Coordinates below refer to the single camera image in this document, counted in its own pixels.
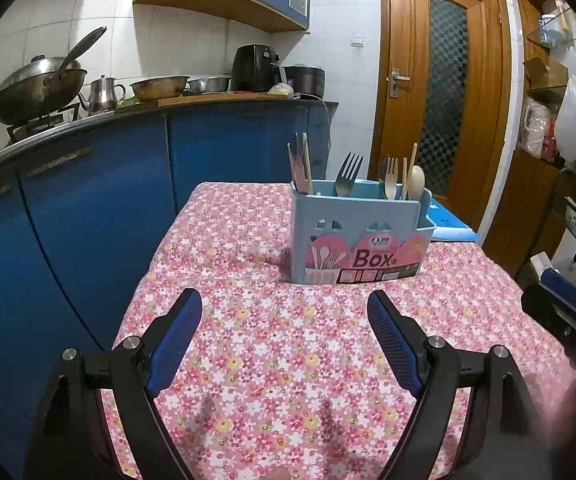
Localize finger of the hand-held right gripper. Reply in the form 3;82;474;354
539;269;576;312
520;282;576;363

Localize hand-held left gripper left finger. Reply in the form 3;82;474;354
22;287;203;480

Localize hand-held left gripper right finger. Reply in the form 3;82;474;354
367;290;559;480

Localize light blue utensil box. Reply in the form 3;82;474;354
289;180;437;285

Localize beige spoon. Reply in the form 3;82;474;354
408;165;427;202

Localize large metal fork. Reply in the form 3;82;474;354
334;152;363;198

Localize metal spoon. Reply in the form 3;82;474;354
288;141;305;196

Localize pink floral tablecloth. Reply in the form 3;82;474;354
95;180;576;480

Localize wooden shelf unit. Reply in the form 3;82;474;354
483;0;576;271

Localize blue workbook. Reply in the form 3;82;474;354
425;197;480;243

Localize blue kitchen base cabinet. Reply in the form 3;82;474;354
0;97;339;480

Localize pink and white bags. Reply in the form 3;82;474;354
520;97;555;157

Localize cardboard box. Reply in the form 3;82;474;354
523;57;569;91

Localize wooden cutting board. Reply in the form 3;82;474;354
157;91;293;107

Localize gas stove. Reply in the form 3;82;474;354
6;102;81;143

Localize steel colander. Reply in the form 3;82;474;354
129;76;190;102

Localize steel kettle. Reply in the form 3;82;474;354
78;75;126;115

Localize steel basin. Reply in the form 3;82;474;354
187;75;232;95

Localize dark rice cooker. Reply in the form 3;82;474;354
282;65;326;98

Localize steel wok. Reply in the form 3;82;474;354
0;57;88;126

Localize black air fryer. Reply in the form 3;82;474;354
230;45;283;93

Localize steel ladle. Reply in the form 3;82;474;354
52;26;107;81

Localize wooden door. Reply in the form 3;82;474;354
379;0;514;231

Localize white power cable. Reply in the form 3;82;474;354
298;94;333;161

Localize metal door handle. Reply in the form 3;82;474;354
389;67;411;98

